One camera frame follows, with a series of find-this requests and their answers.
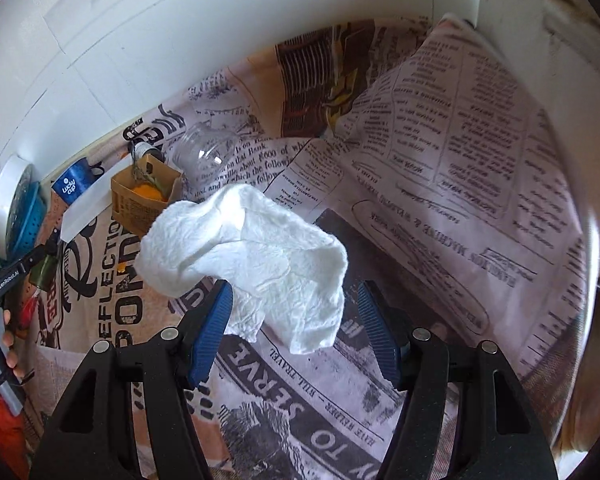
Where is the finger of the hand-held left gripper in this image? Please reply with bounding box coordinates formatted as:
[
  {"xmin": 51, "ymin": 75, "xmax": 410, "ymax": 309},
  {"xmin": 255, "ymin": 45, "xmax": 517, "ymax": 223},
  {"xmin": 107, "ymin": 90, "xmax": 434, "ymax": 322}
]
[{"xmin": 27, "ymin": 240, "xmax": 63, "ymax": 272}]

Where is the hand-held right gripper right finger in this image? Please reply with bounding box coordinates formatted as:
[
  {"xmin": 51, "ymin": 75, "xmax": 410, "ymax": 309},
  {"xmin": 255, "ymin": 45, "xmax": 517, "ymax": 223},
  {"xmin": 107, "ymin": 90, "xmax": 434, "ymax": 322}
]
[{"xmin": 356, "ymin": 281, "xmax": 559, "ymax": 480}]

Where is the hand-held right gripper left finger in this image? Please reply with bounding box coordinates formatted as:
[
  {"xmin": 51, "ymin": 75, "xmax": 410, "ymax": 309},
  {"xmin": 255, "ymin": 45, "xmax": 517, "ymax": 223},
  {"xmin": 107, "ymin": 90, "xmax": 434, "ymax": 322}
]
[{"xmin": 29, "ymin": 279, "xmax": 236, "ymax": 480}]

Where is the white paper tissue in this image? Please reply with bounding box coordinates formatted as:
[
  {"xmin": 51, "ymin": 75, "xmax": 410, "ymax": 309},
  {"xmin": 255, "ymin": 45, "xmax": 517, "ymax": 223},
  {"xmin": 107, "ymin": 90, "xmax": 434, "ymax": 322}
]
[{"xmin": 135, "ymin": 183, "xmax": 348, "ymax": 356}]

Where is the person's left hand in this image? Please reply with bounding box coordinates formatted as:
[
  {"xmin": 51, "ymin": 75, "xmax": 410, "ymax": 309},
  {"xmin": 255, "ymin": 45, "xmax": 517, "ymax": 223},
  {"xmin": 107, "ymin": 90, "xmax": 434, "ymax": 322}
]
[{"xmin": 0, "ymin": 309, "xmax": 23, "ymax": 392}]

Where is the blue plastic colander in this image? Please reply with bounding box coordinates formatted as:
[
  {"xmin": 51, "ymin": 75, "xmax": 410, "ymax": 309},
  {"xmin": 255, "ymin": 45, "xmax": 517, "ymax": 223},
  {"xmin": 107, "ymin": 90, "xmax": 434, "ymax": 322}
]
[{"xmin": 7, "ymin": 180, "xmax": 48, "ymax": 261}]

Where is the white flat block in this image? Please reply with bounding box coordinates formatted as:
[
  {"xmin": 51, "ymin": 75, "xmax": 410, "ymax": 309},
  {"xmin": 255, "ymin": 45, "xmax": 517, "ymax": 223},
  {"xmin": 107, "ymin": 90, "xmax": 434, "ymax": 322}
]
[{"xmin": 60, "ymin": 178, "xmax": 115, "ymax": 243}]

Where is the white plastic bowl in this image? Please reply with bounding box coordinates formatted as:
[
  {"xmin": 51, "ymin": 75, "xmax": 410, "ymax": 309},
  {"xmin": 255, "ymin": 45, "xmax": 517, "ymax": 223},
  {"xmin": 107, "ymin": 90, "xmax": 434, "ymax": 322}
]
[{"xmin": 0, "ymin": 155, "xmax": 33, "ymax": 256}]

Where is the blue paper cup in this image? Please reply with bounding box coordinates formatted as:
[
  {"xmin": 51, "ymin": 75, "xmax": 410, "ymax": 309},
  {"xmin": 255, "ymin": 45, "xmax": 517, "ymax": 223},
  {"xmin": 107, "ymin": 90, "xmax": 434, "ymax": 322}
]
[{"xmin": 50, "ymin": 156, "xmax": 104, "ymax": 206}]

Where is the brown cardboard box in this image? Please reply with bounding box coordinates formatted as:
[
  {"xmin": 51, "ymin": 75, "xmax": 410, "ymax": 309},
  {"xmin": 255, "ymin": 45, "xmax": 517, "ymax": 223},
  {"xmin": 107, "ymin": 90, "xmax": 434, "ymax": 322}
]
[{"xmin": 111, "ymin": 154, "xmax": 185, "ymax": 238}]

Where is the orange peel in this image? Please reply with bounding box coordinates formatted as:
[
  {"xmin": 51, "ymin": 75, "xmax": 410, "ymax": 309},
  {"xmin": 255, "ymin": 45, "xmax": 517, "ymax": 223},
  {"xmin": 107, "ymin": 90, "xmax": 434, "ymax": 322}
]
[{"xmin": 130, "ymin": 184, "xmax": 164, "ymax": 204}]

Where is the clear glass jar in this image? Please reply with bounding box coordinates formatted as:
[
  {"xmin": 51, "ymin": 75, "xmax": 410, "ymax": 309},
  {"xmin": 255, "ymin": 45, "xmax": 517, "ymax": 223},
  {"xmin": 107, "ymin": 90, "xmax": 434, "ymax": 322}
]
[{"xmin": 170, "ymin": 122, "xmax": 241, "ymax": 184}]

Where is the newspaper print table cloth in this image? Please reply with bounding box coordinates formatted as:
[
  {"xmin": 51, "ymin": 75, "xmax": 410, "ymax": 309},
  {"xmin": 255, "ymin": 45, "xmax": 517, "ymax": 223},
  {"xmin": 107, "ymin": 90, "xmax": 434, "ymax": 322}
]
[{"xmin": 27, "ymin": 16, "xmax": 600, "ymax": 480}]

